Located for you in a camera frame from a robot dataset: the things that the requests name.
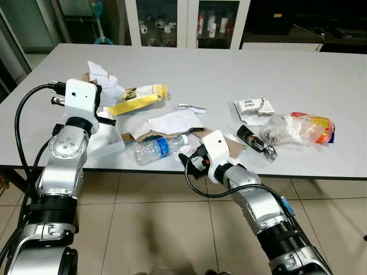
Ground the white crumpled paper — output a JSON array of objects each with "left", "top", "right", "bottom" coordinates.
[{"left": 86, "top": 60, "right": 127, "bottom": 107}]

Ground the clear plastic bottle blue label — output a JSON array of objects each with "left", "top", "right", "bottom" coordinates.
[{"left": 134, "top": 135, "right": 190, "bottom": 166}]

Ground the brown cardboard piece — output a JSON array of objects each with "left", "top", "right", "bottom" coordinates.
[{"left": 123, "top": 127, "right": 248, "bottom": 160}]

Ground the yellow snack packet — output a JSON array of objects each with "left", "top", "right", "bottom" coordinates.
[{"left": 108, "top": 84, "right": 170, "bottom": 117}]

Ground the white cardboard box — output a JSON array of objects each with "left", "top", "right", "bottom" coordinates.
[{"left": 86, "top": 117, "right": 127, "bottom": 161}]

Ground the blue floor stand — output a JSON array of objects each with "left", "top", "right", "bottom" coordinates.
[{"left": 92, "top": 0, "right": 115, "bottom": 45}]

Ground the white labelled packet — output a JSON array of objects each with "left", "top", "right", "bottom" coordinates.
[{"left": 232, "top": 97, "right": 276, "bottom": 125}]

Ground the grey folding table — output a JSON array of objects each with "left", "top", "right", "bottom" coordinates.
[{"left": 0, "top": 43, "right": 367, "bottom": 179}]

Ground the orange snack bag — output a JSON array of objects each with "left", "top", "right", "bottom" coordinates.
[{"left": 290, "top": 112, "right": 336, "bottom": 144}]

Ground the black desk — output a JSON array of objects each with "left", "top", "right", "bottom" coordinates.
[{"left": 241, "top": 0, "right": 367, "bottom": 53}]

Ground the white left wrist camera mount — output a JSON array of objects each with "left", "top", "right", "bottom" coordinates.
[{"left": 64, "top": 78, "right": 101, "bottom": 129}]

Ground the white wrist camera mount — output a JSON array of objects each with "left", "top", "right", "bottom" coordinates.
[
  {"left": 64, "top": 78, "right": 101, "bottom": 129},
  {"left": 201, "top": 131, "right": 233, "bottom": 183}
]

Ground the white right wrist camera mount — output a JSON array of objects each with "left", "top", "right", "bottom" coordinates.
[{"left": 201, "top": 131, "right": 233, "bottom": 183}]

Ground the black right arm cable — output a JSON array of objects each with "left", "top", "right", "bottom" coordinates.
[{"left": 185, "top": 154, "right": 296, "bottom": 215}]

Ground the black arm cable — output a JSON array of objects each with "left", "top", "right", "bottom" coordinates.
[
  {"left": 185, "top": 154, "right": 296, "bottom": 215},
  {"left": 0, "top": 83, "right": 67, "bottom": 253}
]

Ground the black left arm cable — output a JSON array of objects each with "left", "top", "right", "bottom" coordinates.
[{"left": 0, "top": 83, "right": 67, "bottom": 253}]

